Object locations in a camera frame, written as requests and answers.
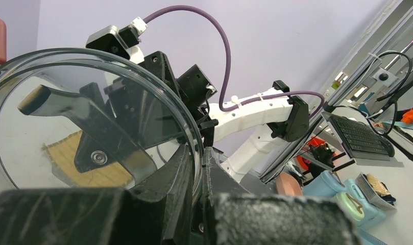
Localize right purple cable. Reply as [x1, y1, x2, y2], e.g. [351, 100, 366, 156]
[143, 5, 326, 119]

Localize light blue containers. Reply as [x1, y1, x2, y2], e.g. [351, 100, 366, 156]
[302, 170, 386, 230]

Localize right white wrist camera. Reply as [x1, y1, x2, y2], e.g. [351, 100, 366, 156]
[85, 17, 148, 64]

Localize aluminium rail frame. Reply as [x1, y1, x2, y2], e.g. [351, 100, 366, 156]
[324, 5, 413, 112]

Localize black keyboard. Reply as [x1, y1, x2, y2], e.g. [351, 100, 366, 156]
[322, 112, 404, 167]

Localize glass lid with red clip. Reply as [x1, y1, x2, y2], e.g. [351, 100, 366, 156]
[0, 48, 204, 198]

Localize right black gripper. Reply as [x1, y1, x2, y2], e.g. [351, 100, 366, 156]
[17, 51, 207, 183]

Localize bamboo mat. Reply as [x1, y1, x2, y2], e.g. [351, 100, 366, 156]
[42, 130, 136, 188]

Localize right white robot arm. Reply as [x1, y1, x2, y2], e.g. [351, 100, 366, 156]
[17, 52, 308, 187]

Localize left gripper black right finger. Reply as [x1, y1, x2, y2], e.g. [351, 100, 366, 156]
[202, 147, 362, 244]

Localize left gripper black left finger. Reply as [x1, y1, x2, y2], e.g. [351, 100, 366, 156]
[0, 146, 193, 244]

